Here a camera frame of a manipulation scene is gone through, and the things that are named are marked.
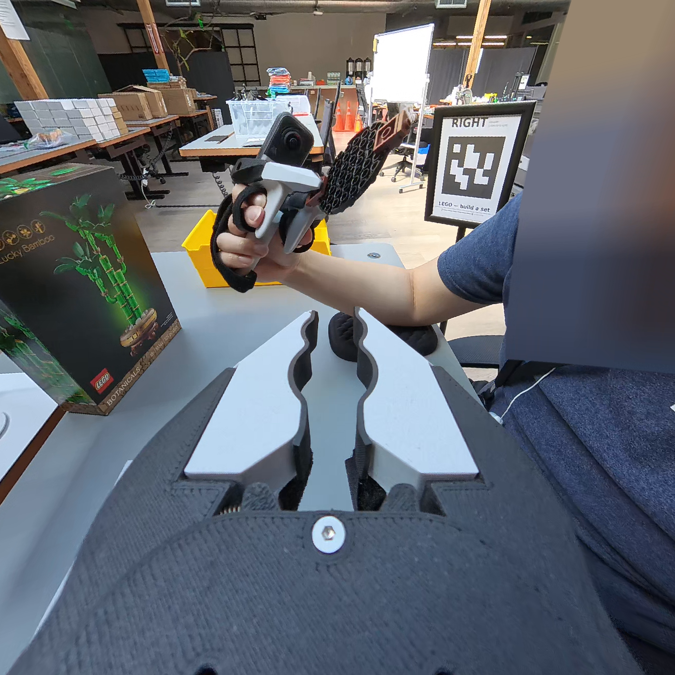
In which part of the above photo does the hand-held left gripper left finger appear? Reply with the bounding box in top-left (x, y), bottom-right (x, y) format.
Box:
top-left (184, 310), bottom-right (320, 511)

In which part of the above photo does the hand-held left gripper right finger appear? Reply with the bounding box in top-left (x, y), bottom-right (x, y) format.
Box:
top-left (352, 307), bottom-right (480, 511)

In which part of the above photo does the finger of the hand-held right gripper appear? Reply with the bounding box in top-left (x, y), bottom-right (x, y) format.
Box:
top-left (262, 162), bottom-right (323, 193)

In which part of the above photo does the black and brown brick assembly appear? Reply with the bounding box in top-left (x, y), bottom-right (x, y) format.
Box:
top-left (306, 108), bottom-right (414, 216)

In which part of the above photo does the person's right forearm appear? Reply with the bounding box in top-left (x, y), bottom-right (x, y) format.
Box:
top-left (287, 248), bottom-right (449, 328)

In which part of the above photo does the white background desk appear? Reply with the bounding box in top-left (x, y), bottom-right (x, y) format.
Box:
top-left (179, 124), bottom-right (325, 159)

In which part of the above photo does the person's right hand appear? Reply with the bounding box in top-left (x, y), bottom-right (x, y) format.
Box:
top-left (215, 182), bottom-right (317, 284)

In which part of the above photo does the clear plastic container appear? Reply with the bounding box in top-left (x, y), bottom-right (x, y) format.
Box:
top-left (227, 96), bottom-right (312, 139)

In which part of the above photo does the black wrist rest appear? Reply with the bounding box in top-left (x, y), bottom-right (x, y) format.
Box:
top-left (328, 311), bottom-right (439, 364)

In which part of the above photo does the black office chair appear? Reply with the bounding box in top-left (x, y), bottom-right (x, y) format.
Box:
top-left (448, 335), bottom-right (507, 370)

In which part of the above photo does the brown cardboard box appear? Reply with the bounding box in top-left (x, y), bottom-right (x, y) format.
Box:
top-left (157, 87), bottom-right (197, 117)
top-left (97, 92), bottom-right (154, 123)

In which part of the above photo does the yellow plastic bin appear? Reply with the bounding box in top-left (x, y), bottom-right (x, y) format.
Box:
top-left (182, 208), bottom-right (332, 288)

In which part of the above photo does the white rolling whiteboard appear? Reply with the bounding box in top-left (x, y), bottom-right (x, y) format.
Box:
top-left (371, 24), bottom-right (436, 193)

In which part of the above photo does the black framed sign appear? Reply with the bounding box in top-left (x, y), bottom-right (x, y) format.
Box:
top-left (424, 100), bottom-right (538, 243)

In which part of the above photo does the stack of white boxes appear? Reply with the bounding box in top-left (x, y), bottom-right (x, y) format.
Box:
top-left (15, 97), bottom-right (127, 143)

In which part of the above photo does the bamboo brick set box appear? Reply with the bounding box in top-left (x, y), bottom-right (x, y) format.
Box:
top-left (0, 163), bottom-right (182, 417)

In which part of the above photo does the white cable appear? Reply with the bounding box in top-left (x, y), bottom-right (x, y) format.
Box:
top-left (488, 366), bottom-right (557, 423)

